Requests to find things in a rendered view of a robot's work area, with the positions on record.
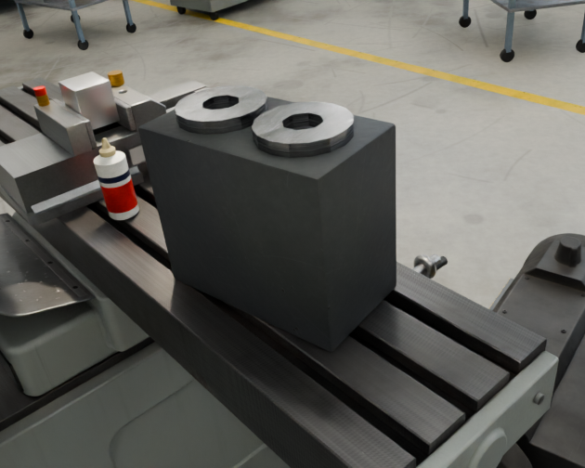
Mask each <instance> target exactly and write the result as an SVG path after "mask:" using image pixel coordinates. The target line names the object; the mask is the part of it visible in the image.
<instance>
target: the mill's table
mask: <svg viewBox="0 0 585 468"><path fill-rule="evenodd" d="M22 85H23V86H20V87H16V86H14V85H12V86H10V87H7V88H4V89H0V147H1V146H4V145H6V144H9V143H12V142H15V141H18V140H21V139H23V138H26V137H31V136H34V135H37V134H40V133H43V132H42V130H41V127H40V124H39V121H38V118H37V115H36V112H35V109H34V106H33V105H35V104H38V102H37V99H36V96H35V94H34V91H33V89H34V88H35V87H36V86H41V85H43V86H45V89H46V92H47V95H48V98H49V100H52V99H57V100H59V101H60V102H62V103H63V104H65V103H64V100H63V96H62V94H61V91H60V87H58V86H56V85H54V84H52V83H50V82H48V81H47V80H45V79H43V78H41V77H40V78H36V79H33V80H31V81H28V82H24V83H22ZM143 179H144V182H143V183H140V184H138V185H135V186H134V189H135V193H136V199H137V204H138V207H139V211H138V213H137V214H136V215H135V216H133V217H131V218H128V219H125V220H115V219H112V218H110V216H109V212H108V210H107V206H106V203H105V200H104V199H101V200H99V201H95V202H93V203H90V204H88V205H86V206H84V207H81V208H79V209H76V210H74V211H72V212H69V213H67V214H64V215H61V216H59V217H56V218H54V219H51V220H49V221H47V222H44V223H43V224H40V225H31V226H32V227H33V228H34V229H35V230H36V231H37V232H38V233H39V234H40V235H42V236H43V237H44V238H45V239H46V240H47V241H48V242H49V243H50V244H51V245H52V246H53V247H55V248H56V249H57V250H58V251H59V252H60V253H61V254H62V255H63V256H64V257H65V258H66V259H67V260H69V261H70V262H71V263H72V264H73V265H74V266H75V267H76V268H77V269H78V270H79V271H80V272H81V273H83V274H84V275H85V276H86V277H87V278H88V279H89V280H90V281H91V282H92V283H93V284H94V285H96V286H97V287H98V288H99V289H100V290H101V291H102V292H103V293H104V294H105V295H106V296H107V297H108V298H110V299H111V300H112V302H113V303H114V304H116V305H117V306H118V307H119V308H120V309H121V310H122V311H123V312H124V313H125V314H126V315H127V316H128V317H129V318H130V319H131V320H133V321H134V322H135V323H136V324H137V325H138V326H139V327H140V328H141V329H142V330H143V331H144V332H145V333H146V334H147V335H148V336H150V337H151V338H152V339H153V340H154V341H155V342H156V343H157V344H158V345H159V346H160V347H161V348H162V349H164V350H165V351H166V352H167V353H168V354H169V355H170V356H171V357H172V358H173V359H174V360H175V361H177V362H178V363H179V364H180V365H181V366H182V367H183V368H184V369H185V370H186V371H187V372H188V373H189V374H191V375H192V376H193V377H194V378H195V379H196V380H197V381H198V382H199V383H200V384H201V385H202V386H203V387H205V388H206V389H207V390H208V391H209V392H210V393H211V394H212V395H213V396H214V397H215V398H216V399H218V400H219V401H220V402H221V403H222V404H223V405H224V406H225V407H226V408H227V409H228V410H229V411H230V412H232V413H233V414H234V415H235V416H236V417H237V418H238V419H239V420H240V421H241V422H242V423H243V424H244V425H246V426H247V427H248V428H249V429H250V430H251V431H252V432H253V433H254V434H255V435H256V436H257V437H258V438H260V439H261V440H262V441H263V442H264V443H265V444H266V445H267V446H268V447H269V448H270V449H271V450H273V451H274V452H275V453H276V454H277V455H278V456H279V457H280V458H281V459H282V460H283V461H284V462H285V463H287V464H288V465H289V466H290V467H291V468H497V466H498V465H499V463H500V461H501V458H502V456H503V455H504V454H505V453H506V452H507V451H508V450H509V449H510V448H511V447H512V446H513V445H514V444H515V443H516V441H517V440H518V439H519V438H520V437H521V436H522V435H523V434H524V433H525V432H526V431H527V430H528V429H529V428H530V427H531V426H532V425H533V424H534V423H535V422H536V421H537V420H538V419H539V418H540V417H541V416H542V415H543V414H544V413H545V412H546V411H547V410H548V409H549V408H550V406H551V401H552V396H553V387H554V382H555V376H556V372H557V367H558V361H559V359H558V357H556V356H555V355H553V354H551V353H549V352H547V351H545V348H546V343H547V339H546V338H544V337H542V336H540V335H538V334H536V333H534V332H533V331H530V330H528V329H526V328H524V327H523V326H521V325H519V324H517V323H515V322H513V321H511V320H509V319H507V318H505V317H503V316H501V315H499V314H497V313H496V312H494V311H492V310H490V309H488V308H486V307H484V306H482V305H480V304H478V303H476V302H474V301H472V300H470V299H469V298H467V297H465V296H463V295H461V294H459V293H457V292H454V291H452V290H451V289H449V288H447V287H445V286H443V285H441V284H440V283H438V282H436V281H434V280H432V279H429V278H427V277H425V276H424V275H422V274H420V273H418V272H416V271H414V270H413V269H411V268H409V267H407V266H404V265H402V264H400V263H398V262H396V287H395V289H394V290H393V291H391V292H390V293H389V294H388V295H387V296H386V297H385V298H384V299H383V300H382V302H381V303H380V304H378V305H377V306H376V307H375V308H374V309H373V310H372V311H371V312H370V313H369V315H368V316H367V317H365V318H364V319H363V320H362V321H361V323H360V324H359V325H358V326H357V327H356V328H355V329H354V330H353V331H352V332H351V333H350V334H349V335H348V336H347V337H346V338H345V339H344V340H343V341H342V342H341V343H340V344H339V345H338V346H337V347H336V348H335V349H334V350H333V351H331V352H329V351H327V350H325V349H323V348H321V347H319V346H316V345H314V344H311V343H309V342H308V341H306V340H304V339H302V338H299V337H297V336H295V335H293V334H291V333H289V332H287V331H284V330H282V329H280V328H278V327H276V326H274V325H272V324H270V323H267V322H265V321H263V320H261V319H260V318H257V317H255V316H252V315H250V314H248V313H246V312H244V311H242V310H240V309H238V308H237V307H234V306H232V305H229V304H227V303H225V302H223V301H221V300H218V299H216V298H214V297H213V296H211V295H209V294H207V293H205V292H201V291H199V290H197V289H195V288H193V287H191V286H189V285H187V284H185V283H183V282H181V281H179V280H177V279H175V277H174V275H173V271H172V267H171V263H170V259H169V255H168V252H167V248H166V244H165V239H164V235H163V229H162V225H161V221H160V217H159V213H158V209H157V205H156V201H155V198H154V194H153V190H152V185H151V182H150V175H144V176H143ZM0 197H1V198H2V199H3V200H4V201H5V202H6V203H7V204H8V205H9V206H10V207H11V208H12V209H14V210H15V211H16V212H17V213H18V214H19V215H20V216H21V217H22V218H23V219H24V220H25V221H26V222H27V220H26V219H25V218H24V217H23V216H22V215H21V214H20V213H19V212H18V211H17V209H16V208H15V207H14V206H13V205H12V204H11V203H10V202H9V201H8V200H7V199H6V197H5V196H4V195H3V194H2V193H1V192H0Z"/></svg>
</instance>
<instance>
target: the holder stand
mask: <svg viewBox="0 0 585 468"><path fill-rule="evenodd" d="M138 132H139V136H140V140H141V144H142V148H143V151H144V155H145V159H146V164H147V167H148V171H149V178H150V182H151V185H152V190H153V194H154V198H155V201H156V205H157V209H158V213H159V217H160V221H161V225H162V232H163V235H164V239H165V244H166V248H167V252H168V255H169V259H170V263H171V267H172V271H173V275H174V277H175V279H176V280H179V281H181V282H183V283H185V284H187V285H189V286H191V287H193V288H195V289H197V290H199V291H201V292H203V293H207V294H209V295H211V296H213V297H214V298H216V299H218V300H221V301H223V302H225V303H227V304H229V305H231V306H234V307H237V308H238V309H240V310H242V311H244V312H246V313H248V314H250V315H252V316H255V317H257V318H259V319H261V320H263V321H265V322H267V323H270V324H272V325H274V326H276V327H278V328H280V329H282V330H284V331H286V332H289V333H291V334H293V335H295V336H297V337H299V338H302V339H304V340H306V341H308V342H309V343H311V344H313V345H316V346H319V347H321V348H323V349H325V350H327V351H329V352H331V351H333V350H334V349H335V348H336V347H337V346H338V345H339V344H340V343H341V342H342V341H343V340H344V339H345V338H346V337H347V336H348V335H349V334H350V333H351V332H352V331H353V330H354V329H355V328H356V327H357V326H358V325H359V324H360V323H361V321H362V320H363V319H364V318H365V317H367V316H368V315H369V313H370V312H371V311H372V310H373V309H374V308H375V307H376V306H377V305H378V304H380V303H381V302H382V300H383V299H384V298H385V297H386V296H387V295H388V294H389V293H390V292H391V291H393V290H394V289H395V287H396V285H397V208H396V126H395V125H394V124H393V123H389V122H384V121H379V120H375V119H371V118H366V117H361V116H357V115H353V114H352V113H351V112H350V111H349V110H348V109H347V108H344V107H342V106H339V105H336V104H333V103H326V102H317V101H311V102H291V101H287V100H283V99H278V98H273V97H267V96H266V94H265V93H264V92H263V91H262V90H260V89H257V88H254V87H251V86H243V85H226V86H217V87H212V88H207V89H203V90H201V91H198V92H195V93H192V94H190V95H187V96H186V97H184V98H182V99H181V100H179V101H178V102H177V104H176V105H175V109H174V110H171V111H169V112H167V113H165V114H164V115H162V116H160V117H158V118H156V119H154V120H152V121H150V122H147V123H144V124H142V125H140V126H139V127H138Z"/></svg>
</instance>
